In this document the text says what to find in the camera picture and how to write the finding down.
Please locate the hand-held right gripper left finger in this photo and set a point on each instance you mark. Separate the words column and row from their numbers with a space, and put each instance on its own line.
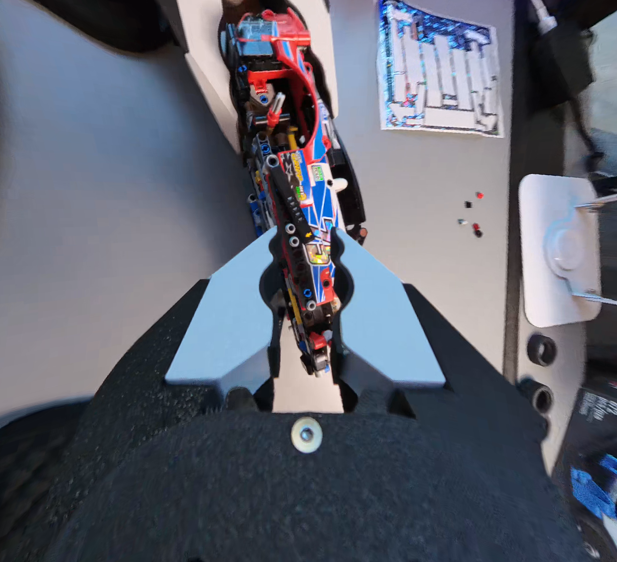
column 221, row 330

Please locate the black power adapter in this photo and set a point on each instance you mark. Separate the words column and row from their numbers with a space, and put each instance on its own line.
column 561, row 65

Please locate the holographic sticker sheet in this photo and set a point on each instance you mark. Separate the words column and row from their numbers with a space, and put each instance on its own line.
column 438, row 65

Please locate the white book stand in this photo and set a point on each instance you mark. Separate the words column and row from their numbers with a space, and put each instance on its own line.
column 540, row 282

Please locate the lego set box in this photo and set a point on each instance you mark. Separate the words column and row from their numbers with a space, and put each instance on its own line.
column 593, row 427

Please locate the red blue lego car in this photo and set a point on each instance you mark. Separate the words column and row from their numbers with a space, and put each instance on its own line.
column 289, row 65

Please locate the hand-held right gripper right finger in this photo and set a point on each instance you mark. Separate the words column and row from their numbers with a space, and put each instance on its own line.
column 390, row 330

